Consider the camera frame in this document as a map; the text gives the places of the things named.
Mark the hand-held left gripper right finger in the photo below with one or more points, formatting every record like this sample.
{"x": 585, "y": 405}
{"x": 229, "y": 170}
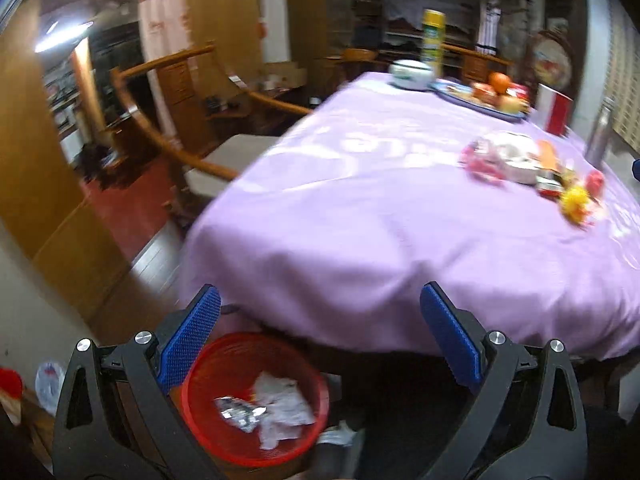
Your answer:
{"x": 450, "y": 340}

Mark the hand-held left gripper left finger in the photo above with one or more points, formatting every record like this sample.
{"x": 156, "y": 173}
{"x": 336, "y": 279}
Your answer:
{"x": 192, "y": 340}

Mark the red plastic wastebasket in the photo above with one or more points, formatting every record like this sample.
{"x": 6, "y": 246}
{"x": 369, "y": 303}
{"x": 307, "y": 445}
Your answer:
{"x": 210, "y": 365}

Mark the silver foil wrapper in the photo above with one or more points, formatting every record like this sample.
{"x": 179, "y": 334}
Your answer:
{"x": 237, "y": 412}

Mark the white paper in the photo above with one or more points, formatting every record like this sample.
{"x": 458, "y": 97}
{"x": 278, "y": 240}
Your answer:
{"x": 285, "y": 405}

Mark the pink wrapper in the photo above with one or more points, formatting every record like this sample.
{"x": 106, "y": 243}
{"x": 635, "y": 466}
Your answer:
{"x": 480, "y": 165}

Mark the small red and white can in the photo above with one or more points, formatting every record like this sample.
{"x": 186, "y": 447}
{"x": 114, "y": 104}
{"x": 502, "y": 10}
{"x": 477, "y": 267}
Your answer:
{"x": 549, "y": 185}

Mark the yellow wrapper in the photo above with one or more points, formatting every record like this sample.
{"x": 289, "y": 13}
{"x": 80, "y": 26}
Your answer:
{"x": 575, "y": 200}

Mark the orange wrapper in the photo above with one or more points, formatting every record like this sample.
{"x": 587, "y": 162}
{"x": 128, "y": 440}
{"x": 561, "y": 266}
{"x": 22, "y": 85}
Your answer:
{"x": 547, "y": 155}

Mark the red wrapper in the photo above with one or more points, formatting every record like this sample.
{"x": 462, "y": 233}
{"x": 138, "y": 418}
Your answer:
{"x": 595, "y": 182}

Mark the purple tablecloth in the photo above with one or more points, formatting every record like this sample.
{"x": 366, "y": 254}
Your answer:
{"x": 375, "y": 220}

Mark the white plastic bag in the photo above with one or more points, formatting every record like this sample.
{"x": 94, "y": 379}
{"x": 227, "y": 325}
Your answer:
{"x": 50, "y": 385}

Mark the beige seat cushion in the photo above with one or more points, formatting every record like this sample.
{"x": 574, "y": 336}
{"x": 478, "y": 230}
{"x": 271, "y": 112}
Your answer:
{"x": 230, "y": 160}

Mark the red bag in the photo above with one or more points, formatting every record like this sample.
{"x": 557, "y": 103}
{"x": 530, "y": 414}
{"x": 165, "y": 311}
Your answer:
{"x": 9, "y": 384}

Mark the blue oval plate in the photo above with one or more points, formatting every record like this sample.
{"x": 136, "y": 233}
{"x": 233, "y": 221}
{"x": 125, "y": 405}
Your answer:
{"x": 492, "y": 111}

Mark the wooden door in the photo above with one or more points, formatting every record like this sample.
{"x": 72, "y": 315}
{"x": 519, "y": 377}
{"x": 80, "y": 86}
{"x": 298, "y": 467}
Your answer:
{"x": 30, "y": 160}

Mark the yellow apple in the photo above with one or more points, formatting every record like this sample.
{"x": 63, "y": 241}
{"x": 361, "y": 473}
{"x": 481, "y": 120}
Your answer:
{"x": 509, "y": 104}

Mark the red wrapped pastry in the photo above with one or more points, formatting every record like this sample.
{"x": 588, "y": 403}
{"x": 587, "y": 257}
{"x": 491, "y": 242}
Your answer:
{"x": 482, "y": 94}

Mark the silver metal bottle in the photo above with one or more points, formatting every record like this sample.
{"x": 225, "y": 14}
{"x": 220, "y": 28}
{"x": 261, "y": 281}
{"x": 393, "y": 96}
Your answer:
{"x": 597, "y": 135}

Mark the wooden armchair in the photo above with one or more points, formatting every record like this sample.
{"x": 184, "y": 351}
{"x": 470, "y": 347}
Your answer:
{"x": 172, "y": 87}

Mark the red and white box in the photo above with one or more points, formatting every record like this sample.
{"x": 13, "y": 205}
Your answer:
{"x": 557, "y": 110}

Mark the red snack packet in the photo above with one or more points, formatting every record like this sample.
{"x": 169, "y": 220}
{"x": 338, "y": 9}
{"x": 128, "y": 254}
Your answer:
{"x": 517, "y": 91}

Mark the orange fruit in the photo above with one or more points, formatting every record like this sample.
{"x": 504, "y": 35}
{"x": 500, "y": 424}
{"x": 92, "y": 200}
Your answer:
{"x": 499, "y": 82}

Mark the white lidded bowl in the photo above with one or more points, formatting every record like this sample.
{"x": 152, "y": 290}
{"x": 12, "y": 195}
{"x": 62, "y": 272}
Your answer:
{"x": 410, "y": 74}

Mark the wooden chair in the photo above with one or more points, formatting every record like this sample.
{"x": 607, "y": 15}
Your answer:
{"x": 475, "y": 62}
{"x": 360, "y": 57}

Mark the round decorative plate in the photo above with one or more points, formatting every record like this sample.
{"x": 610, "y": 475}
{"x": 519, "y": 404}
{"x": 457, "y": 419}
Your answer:
{"x": 550, "y": 60}

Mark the yellow spray can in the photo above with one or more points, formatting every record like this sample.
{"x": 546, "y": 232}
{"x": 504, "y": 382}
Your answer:
{"x": 433, "y": 40}

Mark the white and red curtain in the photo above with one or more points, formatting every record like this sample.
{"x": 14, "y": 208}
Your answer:
{"x": 160, "y": 25}

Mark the ceiling tube light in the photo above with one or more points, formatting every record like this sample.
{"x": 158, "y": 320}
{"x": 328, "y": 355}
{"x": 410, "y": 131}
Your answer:
{"x": 60, "y": 37}

